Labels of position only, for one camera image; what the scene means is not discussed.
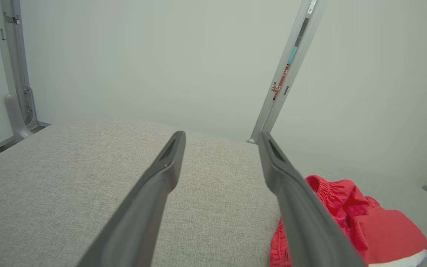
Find red shorts with elastic waistband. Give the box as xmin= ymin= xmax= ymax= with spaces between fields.
xmin=270 ymin=175 xmax=427 ymax=267

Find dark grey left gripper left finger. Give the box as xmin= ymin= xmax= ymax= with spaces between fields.
xmin=76 ymin=131 xmax=186 ymax=267

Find red sticker on post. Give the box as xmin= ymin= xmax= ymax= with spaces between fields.
xmin=272 ymin=65 xmax=290 ymax=100

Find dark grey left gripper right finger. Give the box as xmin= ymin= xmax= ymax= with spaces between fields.
xmin=257 ymin=131 xmax=365 ymax=267

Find grey metal post with bracket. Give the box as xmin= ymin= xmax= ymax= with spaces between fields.
xmin=0 ymin=0 xmax=40 ymax=141

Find grey metal post with stickers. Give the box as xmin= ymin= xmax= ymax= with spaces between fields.
xmin=247 ymin=0 xmax=330 ymax=145

